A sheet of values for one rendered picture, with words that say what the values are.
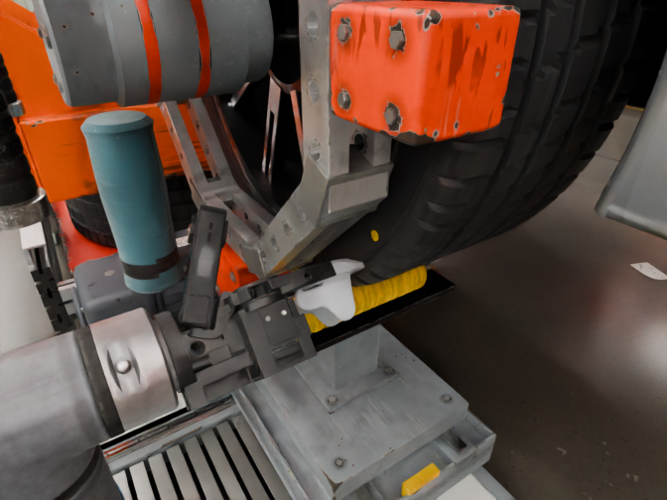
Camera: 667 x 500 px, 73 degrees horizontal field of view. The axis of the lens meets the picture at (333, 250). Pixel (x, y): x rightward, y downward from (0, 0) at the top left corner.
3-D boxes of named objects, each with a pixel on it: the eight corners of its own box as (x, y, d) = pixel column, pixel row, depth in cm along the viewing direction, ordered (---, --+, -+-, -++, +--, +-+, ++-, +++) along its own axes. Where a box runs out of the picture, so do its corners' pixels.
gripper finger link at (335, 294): (379, 306, 48) (303, 338, 44) (357, 255, 49) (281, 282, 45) (394, 300, 45) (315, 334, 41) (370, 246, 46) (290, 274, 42)
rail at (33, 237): (91, 316, 113) (65, 240, 102) (49, 330, 109) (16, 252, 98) (29, 110, 291) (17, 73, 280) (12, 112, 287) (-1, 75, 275)
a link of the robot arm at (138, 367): (94, 332, 41) (84, 313, 33) (150, 313, 43) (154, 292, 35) (126, 429, 40) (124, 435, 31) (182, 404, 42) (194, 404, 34)
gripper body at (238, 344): (298, 359, 47) (182, 412, 41) (267, 282, 48) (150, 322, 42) (326, 351, 40) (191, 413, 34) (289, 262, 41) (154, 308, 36)
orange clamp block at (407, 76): (409, 101, 36) (502, 129, 29) (325, 116, 32) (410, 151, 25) (418, -1, 32) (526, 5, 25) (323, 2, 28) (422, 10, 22)
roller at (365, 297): (438, 288, 71) (443, 257, 68) (266, 363, 57) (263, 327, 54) (413, 271, 75) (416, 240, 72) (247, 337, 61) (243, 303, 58)
